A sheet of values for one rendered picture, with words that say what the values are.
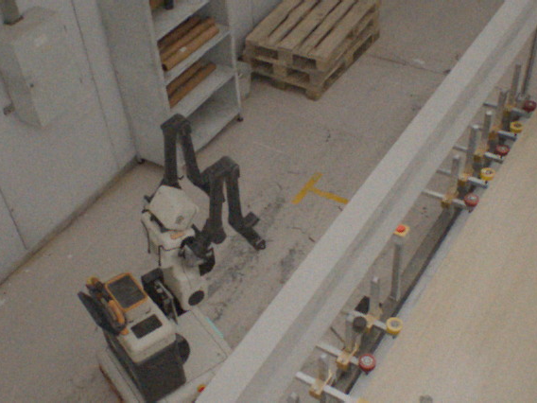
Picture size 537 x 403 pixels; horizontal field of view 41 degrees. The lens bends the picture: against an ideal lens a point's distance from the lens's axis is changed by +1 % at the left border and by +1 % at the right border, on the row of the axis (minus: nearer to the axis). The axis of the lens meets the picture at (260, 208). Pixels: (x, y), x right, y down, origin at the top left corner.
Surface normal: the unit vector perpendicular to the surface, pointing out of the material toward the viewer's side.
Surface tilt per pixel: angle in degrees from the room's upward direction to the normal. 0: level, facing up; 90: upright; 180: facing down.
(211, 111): 0
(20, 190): 90
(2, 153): 90
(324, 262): 0
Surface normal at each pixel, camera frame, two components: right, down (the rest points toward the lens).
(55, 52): 0.84, 0.33
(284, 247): -0.07, -0.72
